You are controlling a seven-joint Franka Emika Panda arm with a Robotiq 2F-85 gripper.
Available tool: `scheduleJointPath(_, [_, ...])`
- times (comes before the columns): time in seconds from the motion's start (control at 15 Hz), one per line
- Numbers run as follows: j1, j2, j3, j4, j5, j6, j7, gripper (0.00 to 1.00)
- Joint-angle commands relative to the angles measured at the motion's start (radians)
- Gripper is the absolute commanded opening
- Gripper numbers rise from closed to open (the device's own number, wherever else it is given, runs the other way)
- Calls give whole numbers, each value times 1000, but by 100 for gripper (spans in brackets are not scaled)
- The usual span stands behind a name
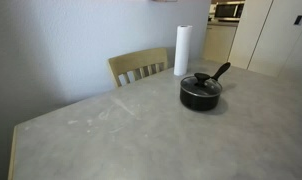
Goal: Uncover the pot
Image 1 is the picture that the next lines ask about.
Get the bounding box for microwave oven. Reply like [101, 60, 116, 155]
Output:
[214, 1, 245, 20]

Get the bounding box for cream kitchen cabinet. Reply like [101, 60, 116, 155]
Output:
[202, 25, 237, 63]

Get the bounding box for white paper towel roll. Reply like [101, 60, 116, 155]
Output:
[174, 25, 192, 76]

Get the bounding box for wooden chair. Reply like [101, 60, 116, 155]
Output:
[108, 48, 168, 87]

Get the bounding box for glass lid with black knob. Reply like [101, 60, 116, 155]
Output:
[180, 73, 222, 97]

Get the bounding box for black wall switch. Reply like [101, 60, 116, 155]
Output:
[294, 15, 302, 25]

